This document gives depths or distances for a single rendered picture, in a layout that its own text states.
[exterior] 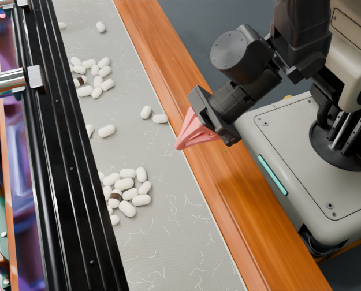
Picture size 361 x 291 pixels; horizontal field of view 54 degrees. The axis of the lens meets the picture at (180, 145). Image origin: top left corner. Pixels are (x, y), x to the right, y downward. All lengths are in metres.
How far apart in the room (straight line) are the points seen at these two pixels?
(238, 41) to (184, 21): 1.99
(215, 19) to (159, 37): 1.53
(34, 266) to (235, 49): 0.35
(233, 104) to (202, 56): 1.63
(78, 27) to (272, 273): 0.84
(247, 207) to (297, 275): 0.14
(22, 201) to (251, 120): 1.22
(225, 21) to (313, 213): 1.57
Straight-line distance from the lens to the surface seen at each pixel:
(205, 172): 0.70
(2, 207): 0.79
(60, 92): 0.39
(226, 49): 0.50
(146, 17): 1.08
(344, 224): 1.29
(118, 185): 0.69
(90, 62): 0.95
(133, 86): 0.89
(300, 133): 1.46
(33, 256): 0.28
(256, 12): 2.61
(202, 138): 0.60
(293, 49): 0.52
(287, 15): 0.50
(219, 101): 0.56
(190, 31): 2.38
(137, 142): 0.77
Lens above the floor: 1.34
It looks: 52 degrees down
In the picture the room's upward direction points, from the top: straight up
